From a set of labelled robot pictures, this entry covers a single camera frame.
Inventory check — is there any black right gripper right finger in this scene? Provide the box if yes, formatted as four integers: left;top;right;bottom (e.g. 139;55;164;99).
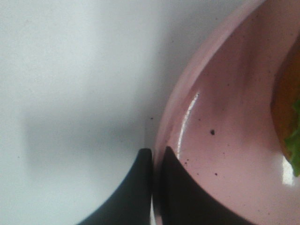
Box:
159;146;251;225

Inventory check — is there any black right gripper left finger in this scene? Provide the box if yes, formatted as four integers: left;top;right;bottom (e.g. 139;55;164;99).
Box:
79;149;153;225

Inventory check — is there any pink plate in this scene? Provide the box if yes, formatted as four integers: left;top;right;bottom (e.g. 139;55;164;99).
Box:
153;0;300;225

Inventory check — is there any burger with sesame-free bun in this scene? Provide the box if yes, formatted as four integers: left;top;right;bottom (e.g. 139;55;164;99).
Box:
270;37;300;177

